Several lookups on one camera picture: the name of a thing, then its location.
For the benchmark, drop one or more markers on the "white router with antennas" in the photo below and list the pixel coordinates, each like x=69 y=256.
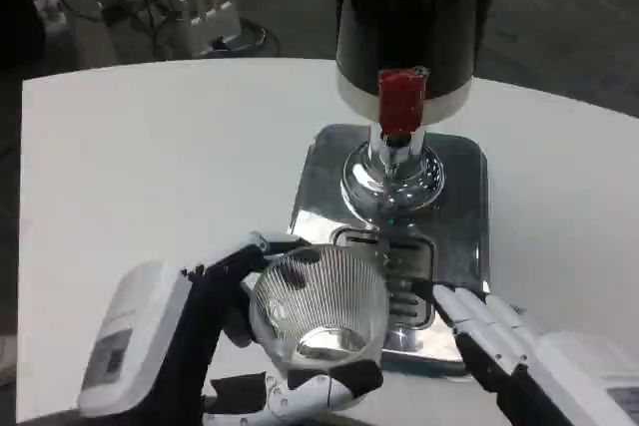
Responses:
x=214 y=22

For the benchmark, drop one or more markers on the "black drink dispenser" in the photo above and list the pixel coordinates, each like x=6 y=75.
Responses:
x=404 y=12

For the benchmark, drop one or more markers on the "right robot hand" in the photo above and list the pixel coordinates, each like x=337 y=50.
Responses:
x=559 y=376

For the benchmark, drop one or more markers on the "white power strip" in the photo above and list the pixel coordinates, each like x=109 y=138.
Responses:
x=52 y=17

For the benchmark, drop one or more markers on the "round dark floor base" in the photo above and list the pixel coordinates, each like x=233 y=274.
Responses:
x=257 y=34

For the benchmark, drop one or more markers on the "steel drip tray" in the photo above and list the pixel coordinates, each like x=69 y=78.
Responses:
x=459 y=226

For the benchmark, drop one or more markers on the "steel drip grid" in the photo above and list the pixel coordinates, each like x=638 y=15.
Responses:
x=409 y=266

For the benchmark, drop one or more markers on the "clear ribbed glass cup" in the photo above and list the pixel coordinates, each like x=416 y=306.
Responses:
x=324 y=296

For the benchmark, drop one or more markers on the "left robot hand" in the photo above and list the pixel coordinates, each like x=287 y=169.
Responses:
x=135 y=326

